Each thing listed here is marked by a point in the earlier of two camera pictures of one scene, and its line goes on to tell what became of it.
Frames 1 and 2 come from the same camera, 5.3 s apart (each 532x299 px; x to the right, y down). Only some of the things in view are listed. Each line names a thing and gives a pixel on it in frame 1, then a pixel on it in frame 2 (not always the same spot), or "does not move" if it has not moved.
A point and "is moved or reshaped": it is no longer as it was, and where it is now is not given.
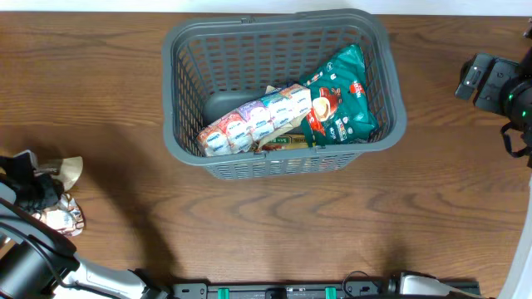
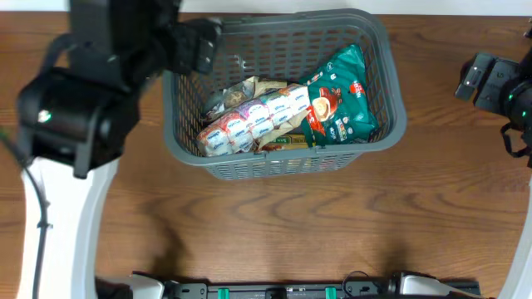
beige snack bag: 66,216 is moved or reshaped
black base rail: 286,290 does not move
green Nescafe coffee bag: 342,110 does not move
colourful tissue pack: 238,130 does not move
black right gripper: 499,73 does not move
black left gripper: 41,193 -> 200,53
